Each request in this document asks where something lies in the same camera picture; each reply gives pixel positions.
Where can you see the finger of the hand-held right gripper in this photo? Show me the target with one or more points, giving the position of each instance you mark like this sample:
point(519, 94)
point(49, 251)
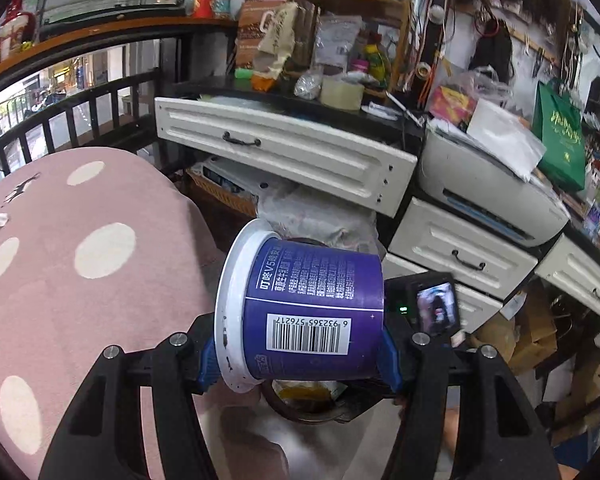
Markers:
point(362, 405)

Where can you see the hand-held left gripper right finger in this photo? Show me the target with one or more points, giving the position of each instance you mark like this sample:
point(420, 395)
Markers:
point(390, 365)

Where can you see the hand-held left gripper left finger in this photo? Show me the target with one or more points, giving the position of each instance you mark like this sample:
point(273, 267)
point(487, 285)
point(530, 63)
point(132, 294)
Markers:
point(207, 360)

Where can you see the round dark trash bin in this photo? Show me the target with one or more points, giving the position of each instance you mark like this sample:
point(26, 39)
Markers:
point(300, 417)

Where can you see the purple paper cup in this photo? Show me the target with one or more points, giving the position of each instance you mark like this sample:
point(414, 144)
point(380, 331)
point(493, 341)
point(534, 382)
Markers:
point(320, 300)

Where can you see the person's right forearm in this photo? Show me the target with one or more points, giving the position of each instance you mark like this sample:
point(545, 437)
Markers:
point(457, 432)

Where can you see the white closed drawer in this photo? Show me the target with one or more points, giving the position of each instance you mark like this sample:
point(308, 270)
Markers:
point(575, 275)
point(480, 305)
point(445, 240)

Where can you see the cardboard box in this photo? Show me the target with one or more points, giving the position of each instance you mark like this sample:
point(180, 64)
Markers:
point(535, 330)

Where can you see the pink dotted tablecloth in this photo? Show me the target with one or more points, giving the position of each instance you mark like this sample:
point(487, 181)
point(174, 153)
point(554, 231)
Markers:
point(105, 310)

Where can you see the white printer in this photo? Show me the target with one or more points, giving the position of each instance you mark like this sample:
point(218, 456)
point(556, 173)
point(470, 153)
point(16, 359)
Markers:
point(480, 185)

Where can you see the white plastic bag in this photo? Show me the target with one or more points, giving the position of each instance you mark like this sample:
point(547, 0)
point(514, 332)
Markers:
point(320, 215)

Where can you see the white paper envelope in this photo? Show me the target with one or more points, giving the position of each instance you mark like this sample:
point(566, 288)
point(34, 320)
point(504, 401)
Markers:
point(505, 132)

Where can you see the white open drawer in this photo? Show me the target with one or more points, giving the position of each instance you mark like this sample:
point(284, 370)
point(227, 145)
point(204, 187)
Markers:
point(305, 165)

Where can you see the red yellow packet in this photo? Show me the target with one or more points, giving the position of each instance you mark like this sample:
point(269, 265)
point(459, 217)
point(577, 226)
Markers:
point(452, 105)

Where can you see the green paper gift bag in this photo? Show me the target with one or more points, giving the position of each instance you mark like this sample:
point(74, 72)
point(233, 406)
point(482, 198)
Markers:
point(560, 135)

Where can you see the yellow green bottle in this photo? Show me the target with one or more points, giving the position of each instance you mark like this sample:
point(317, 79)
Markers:
point(375, 65)

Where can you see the silver foil bag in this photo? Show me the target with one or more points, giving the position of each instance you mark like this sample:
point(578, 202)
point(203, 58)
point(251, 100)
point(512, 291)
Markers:
point(309, 85)

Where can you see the black hanging bag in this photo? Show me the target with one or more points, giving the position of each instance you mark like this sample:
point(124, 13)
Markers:
point(492, 52)

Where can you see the dark wooden railing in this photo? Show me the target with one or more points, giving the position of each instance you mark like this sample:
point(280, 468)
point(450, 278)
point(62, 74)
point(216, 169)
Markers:
point(70, 112)

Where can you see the clear plastic packet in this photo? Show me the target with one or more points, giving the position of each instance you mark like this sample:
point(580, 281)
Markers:
point(337, 40)

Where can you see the green roll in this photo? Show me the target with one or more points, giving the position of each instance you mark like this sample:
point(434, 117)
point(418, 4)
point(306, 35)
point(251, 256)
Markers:
point(243, 74)

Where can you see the wooden shelf rack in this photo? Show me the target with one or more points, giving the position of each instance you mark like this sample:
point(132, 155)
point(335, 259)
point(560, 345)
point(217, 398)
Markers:
point(360, 7)

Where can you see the beige paper bag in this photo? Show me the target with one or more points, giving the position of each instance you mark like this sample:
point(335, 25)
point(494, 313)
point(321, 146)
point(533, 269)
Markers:
point(280, 35)

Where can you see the brown printed box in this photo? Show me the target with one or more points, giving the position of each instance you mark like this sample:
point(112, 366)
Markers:
point(252, 35)

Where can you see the brown wooden ledge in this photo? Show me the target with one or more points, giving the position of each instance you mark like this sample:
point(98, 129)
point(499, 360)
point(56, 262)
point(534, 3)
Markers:
point(130, 27)

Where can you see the teal lidded jar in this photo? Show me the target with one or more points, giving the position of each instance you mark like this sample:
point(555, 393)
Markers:
point(223, 4)

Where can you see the red tin can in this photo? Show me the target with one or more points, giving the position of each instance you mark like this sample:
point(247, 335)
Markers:
point(205, 2)

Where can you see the red figurine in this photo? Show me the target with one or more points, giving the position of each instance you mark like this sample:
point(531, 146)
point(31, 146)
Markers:
point(17, 30)

